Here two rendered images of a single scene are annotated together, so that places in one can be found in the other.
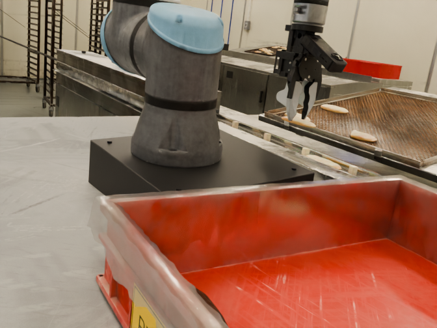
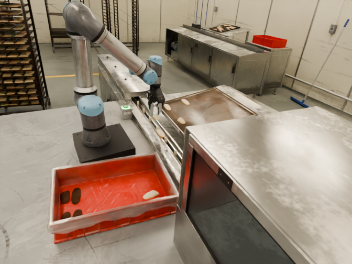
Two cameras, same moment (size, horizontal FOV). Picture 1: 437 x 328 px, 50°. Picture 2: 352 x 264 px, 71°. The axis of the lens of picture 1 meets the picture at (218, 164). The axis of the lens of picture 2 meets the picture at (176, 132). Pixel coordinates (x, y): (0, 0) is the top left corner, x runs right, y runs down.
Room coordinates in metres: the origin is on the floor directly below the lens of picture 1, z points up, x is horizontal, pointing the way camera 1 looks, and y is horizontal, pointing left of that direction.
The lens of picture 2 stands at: (-0.29, -0.52, 1.62)
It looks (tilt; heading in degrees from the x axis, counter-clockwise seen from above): 30 degrees down; 9
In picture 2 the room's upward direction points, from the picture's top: 4 degrees clockwise
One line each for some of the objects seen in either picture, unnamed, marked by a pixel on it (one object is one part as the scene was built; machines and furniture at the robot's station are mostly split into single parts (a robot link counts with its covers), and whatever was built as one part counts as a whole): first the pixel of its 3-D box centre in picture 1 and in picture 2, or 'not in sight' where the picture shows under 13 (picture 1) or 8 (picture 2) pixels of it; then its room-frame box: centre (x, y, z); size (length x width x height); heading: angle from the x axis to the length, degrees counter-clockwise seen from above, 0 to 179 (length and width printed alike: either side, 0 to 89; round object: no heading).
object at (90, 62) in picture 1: (119, 73); (117, 72); (1.96, 0.45, 0.89); 1.25 x 0.18 x 0.09; 35
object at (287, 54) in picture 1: (300, 52); (154, 91); (1.10, -0.15, 1.08); 0.09 x 0.08 x 0.12; 39
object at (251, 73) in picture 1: (265, 92); (217, 53); (5.30, -0.43, 0.51); 3.00 x 1.26 x 1.03; 35
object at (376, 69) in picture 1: (368, 68); (268, 41); (4.72, -1.33, 0.94); 0.51 x 0.36 x 0.13; 39
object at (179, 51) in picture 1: (182, 50); (91, 110); (0.76, 0.08, 1.06); 0.13 x 0.12 x 0.14; 39
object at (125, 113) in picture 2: not in sight; (126, 114); (1.20, 0.07, 0.84); 0.08 x 0.08 x 0.11; 35
